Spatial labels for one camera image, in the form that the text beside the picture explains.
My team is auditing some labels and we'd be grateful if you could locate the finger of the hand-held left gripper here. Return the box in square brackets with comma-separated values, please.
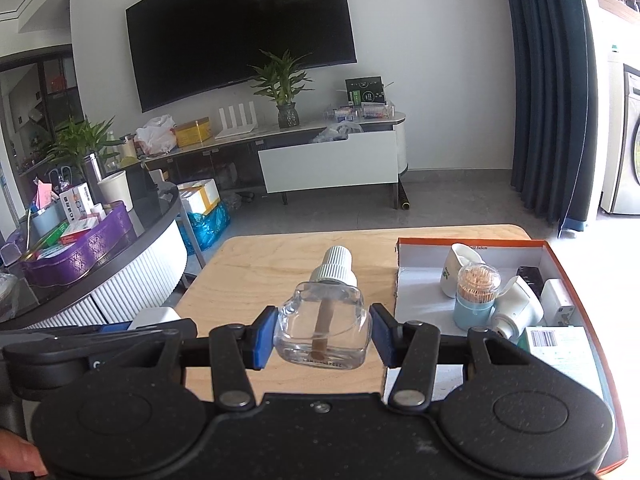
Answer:
[87, 319, 198, 350]

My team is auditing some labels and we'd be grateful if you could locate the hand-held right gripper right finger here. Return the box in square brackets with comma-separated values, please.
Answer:
[370, 304, 545, 408]

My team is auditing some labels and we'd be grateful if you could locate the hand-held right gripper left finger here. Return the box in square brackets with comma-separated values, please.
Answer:
[144, 305, 279, 409]

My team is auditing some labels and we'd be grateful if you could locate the clear liquid bottle white cap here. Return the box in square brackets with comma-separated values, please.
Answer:
[272, 246, 373, 371]

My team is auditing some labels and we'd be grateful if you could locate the orange-rimmed cardboard box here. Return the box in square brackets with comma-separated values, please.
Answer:
[382, 237, 628, 476]

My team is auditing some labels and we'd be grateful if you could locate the white plug-in repellent heater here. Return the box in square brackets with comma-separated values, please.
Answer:
[490, 276, 545, 343]

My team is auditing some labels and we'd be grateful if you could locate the white power adapter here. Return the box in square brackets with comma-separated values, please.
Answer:
[540, 278, 576, 327]

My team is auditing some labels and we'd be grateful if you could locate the teal medicine box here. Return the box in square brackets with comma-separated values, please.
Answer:
[517, 326, 606, 401]

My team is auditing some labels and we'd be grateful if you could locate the person's left hand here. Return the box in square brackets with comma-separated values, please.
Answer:
[0, 430, 49, 477]

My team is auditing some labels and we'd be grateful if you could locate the round ribbed coffee table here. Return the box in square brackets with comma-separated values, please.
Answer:
[0, 180, 188, 331]

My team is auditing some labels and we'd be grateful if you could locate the purple tray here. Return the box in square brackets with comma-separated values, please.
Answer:
[20, 200, 136, 286]

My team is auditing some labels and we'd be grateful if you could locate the light blue toothpick holder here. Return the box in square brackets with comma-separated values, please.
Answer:
[452, 262, 502, 332]

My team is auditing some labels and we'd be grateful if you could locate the white cup green print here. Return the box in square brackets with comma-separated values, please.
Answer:
[440, 243, 485, 298]

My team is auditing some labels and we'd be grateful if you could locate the blue plastic bag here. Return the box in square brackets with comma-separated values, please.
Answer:
[180, 203, 231, 256]

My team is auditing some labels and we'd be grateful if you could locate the light blue pen holder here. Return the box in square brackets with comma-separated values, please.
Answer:
[27, 205, 63, 251]

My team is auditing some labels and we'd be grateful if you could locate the white and red carton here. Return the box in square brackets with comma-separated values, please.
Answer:
[59, 185, 96, 223]

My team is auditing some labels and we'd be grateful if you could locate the white round pot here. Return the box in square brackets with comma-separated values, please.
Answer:
[96, 170, 133, 212]

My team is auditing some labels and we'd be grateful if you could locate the cardboard box with yellow tape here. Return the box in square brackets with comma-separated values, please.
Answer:
[176, 179, 221, 216]

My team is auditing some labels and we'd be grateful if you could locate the steel flask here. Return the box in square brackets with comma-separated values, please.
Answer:
[82, 154, 103, 196]

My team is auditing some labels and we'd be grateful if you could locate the small black device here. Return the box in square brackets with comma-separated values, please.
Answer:
[515, 266, 545, 293]

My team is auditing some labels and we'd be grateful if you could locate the white tv cabinet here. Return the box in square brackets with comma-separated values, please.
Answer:
[140, 110, 408, 206]

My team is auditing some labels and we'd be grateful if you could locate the leafy green houseplant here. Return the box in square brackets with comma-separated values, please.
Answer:
[47, 115, 121, 181]

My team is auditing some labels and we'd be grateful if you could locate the white plastic bag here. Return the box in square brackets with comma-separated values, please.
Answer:
[135, 115, 177, 156]

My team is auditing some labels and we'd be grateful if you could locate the yellow tin box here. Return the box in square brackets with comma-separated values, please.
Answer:
[172, 116, 213, 147]

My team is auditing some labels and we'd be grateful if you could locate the crumpled clear plastic bag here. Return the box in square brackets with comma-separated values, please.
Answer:
[310, 121, 363, 143]

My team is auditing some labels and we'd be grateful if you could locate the white router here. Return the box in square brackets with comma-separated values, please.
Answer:
[215, 102, 258, 140]

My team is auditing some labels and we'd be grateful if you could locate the clear plastic organizer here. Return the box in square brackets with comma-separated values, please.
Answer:
[325, 102, 393, 122]

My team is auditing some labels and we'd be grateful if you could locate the green and black box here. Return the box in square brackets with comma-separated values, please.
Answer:
[345, 76, 387, 107]

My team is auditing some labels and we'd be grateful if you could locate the bamboo plant in glass vase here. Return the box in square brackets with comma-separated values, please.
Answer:
[247, 50, 313, 128]

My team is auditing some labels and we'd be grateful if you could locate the silver washing machine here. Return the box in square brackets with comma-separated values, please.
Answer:
[600, 47, 640, 216]

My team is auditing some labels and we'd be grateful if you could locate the dark blue curtain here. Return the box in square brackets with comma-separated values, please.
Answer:
[500, 0, 601, 233]

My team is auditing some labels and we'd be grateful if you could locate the black wall television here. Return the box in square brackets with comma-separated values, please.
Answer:
[125, 0, 358, 113]

